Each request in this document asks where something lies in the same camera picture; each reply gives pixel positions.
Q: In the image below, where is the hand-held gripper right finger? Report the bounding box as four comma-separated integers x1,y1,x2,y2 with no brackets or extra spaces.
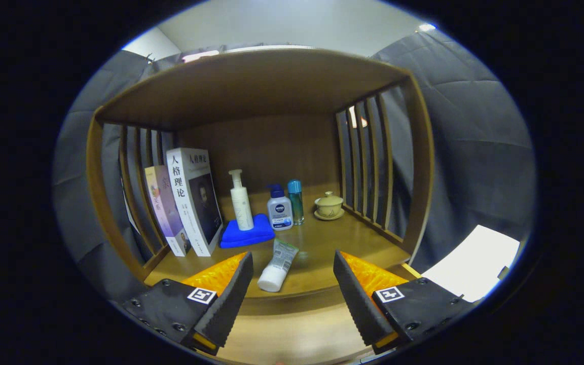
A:
333,249,475,355

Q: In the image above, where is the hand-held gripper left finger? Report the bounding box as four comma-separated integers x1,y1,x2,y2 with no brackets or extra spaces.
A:
122,251,254,355

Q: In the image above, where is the white green cream tube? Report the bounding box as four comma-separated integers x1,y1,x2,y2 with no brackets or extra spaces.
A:
257,238,300,293

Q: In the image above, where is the brown wooden countertop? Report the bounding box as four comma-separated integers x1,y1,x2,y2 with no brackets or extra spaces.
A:
142,185,412,300

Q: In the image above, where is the brown wooden cabinet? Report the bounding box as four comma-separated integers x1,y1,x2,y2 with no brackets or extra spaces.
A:
85,47,435,305

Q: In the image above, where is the folded blue cloth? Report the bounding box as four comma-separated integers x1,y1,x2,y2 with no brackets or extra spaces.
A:
220,213,276,249

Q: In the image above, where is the white pump bottle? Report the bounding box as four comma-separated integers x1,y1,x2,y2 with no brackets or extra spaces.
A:
229,169,255,232

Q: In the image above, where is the beige lidded tea cup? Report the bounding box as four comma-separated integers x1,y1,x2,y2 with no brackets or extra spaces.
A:
315,191,344,217

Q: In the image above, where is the white blue-capped lotion bottle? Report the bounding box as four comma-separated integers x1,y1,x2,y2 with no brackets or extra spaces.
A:
267,184,294,231

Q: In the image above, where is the thick white book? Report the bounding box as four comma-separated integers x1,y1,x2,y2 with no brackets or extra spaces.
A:
166,147,224,257

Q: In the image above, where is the purple book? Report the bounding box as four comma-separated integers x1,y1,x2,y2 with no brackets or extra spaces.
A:
144,165,192,257

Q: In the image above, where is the slim teal bottle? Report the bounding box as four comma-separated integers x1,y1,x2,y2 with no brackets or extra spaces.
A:
287,179,305,226

